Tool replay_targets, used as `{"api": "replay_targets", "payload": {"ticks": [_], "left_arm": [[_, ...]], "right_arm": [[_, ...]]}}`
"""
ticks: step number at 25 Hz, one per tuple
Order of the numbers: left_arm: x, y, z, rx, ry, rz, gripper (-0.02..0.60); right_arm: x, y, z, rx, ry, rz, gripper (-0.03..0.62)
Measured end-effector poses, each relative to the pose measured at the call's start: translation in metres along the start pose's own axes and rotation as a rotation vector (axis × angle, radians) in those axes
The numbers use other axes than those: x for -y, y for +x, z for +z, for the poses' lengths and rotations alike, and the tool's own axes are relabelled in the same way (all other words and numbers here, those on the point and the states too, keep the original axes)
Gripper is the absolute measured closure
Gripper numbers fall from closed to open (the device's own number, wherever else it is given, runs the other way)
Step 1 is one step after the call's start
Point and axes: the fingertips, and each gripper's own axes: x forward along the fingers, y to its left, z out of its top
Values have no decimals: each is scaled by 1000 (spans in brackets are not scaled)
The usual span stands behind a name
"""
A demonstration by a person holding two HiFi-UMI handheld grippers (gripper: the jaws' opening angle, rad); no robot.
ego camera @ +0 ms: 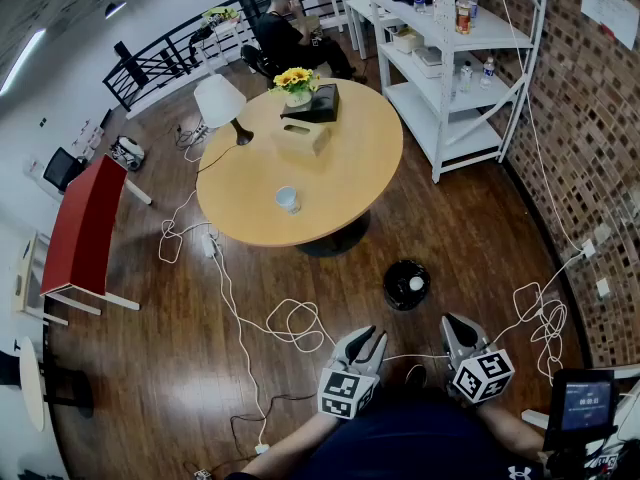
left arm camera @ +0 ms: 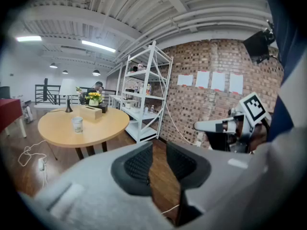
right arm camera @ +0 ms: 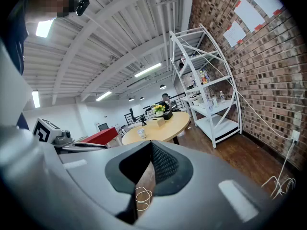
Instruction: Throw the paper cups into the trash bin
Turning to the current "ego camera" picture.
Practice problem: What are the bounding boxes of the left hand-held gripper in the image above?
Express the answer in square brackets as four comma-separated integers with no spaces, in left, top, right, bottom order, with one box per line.
[318,325,389,422]

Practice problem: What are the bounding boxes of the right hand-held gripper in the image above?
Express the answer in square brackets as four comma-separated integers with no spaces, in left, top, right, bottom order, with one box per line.
[439,312,516,408]

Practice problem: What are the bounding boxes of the black round bin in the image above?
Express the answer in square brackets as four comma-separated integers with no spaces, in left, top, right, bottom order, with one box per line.
[382,259,432,312]

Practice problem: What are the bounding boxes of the person's left forearm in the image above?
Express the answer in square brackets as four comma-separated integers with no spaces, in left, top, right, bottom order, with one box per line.
[239,410,346,480]

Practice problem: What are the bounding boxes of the person's right forearm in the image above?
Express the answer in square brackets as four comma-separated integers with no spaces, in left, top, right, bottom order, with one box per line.
[474,401,546,464]

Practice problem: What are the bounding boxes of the person's dark shoe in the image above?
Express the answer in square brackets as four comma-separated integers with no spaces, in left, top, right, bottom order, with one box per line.
[403,363,429,390]

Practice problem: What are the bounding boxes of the person's dark shirt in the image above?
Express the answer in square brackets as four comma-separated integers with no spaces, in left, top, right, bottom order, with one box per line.
[224,385,551,480]

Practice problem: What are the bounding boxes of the black tablet with screen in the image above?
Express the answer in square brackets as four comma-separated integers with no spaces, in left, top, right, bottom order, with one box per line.
[542,367,621,452]

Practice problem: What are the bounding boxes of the round wooden table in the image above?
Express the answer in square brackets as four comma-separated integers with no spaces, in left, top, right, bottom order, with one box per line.
[195,77,404,258]

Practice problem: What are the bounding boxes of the wooden tissue box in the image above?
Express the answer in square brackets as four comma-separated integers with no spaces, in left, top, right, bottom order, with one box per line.
[270,120,332,158]

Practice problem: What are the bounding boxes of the black tissue box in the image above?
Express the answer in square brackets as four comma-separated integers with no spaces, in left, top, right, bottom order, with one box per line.
[279,82,341,125]

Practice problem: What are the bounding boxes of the white flat appliance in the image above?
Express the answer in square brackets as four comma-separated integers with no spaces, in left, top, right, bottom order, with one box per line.
[412,46,444,78]

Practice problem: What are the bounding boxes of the sunflower bouquet in vase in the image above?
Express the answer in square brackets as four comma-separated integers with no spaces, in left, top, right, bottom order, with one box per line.
[268,66,321,108]

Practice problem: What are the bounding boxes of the white shade table lamp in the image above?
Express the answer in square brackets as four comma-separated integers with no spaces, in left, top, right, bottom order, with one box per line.
[193,73,255,147]

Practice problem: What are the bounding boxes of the beige storage container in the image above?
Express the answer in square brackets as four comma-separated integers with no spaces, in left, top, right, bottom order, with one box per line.
[392,26,425,54]

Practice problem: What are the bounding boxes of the white metal shelf rack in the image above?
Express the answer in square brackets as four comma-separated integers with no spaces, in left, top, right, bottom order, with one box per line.
[363,0,550,184]

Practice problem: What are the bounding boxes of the black office chair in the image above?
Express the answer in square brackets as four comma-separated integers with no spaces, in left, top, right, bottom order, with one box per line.
[239,42,281,80]

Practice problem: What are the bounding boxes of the orange drink bottle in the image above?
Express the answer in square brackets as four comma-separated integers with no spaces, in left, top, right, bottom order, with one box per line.
[454,0,474,36]

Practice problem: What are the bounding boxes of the white round side table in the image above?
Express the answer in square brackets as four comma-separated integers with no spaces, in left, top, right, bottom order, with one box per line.
[18,336,94,433]

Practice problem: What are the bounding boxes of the light wooden cabinet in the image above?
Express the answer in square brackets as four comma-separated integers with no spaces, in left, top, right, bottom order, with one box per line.
[13,232,51,319]

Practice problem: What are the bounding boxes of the small white side table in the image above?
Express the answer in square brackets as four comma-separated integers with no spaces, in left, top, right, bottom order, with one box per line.
[192,17,246,77]

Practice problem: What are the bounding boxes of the black monitor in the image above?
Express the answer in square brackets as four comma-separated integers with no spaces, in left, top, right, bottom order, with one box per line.
[43,146,87,193]

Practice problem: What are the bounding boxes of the green bundle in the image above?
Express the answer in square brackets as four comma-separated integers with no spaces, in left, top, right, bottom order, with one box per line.
[202,6,241,25]

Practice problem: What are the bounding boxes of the white paper sheet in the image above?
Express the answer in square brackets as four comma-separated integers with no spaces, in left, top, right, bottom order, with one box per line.
[580,0,640,51]

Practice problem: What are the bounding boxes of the black metal railing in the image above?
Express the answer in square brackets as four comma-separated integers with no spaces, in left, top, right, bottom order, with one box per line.
[102,0,354,114]

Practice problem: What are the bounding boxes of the ceiling strip light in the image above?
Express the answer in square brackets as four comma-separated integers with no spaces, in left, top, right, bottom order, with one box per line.
[0,27,46,97]

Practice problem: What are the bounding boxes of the tangled white charging cable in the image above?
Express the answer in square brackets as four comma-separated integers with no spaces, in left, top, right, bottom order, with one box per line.
[384,240,596,389]

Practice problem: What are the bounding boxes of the long white extension cable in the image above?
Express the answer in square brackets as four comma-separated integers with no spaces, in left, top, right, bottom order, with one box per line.
[158,187,341,457]

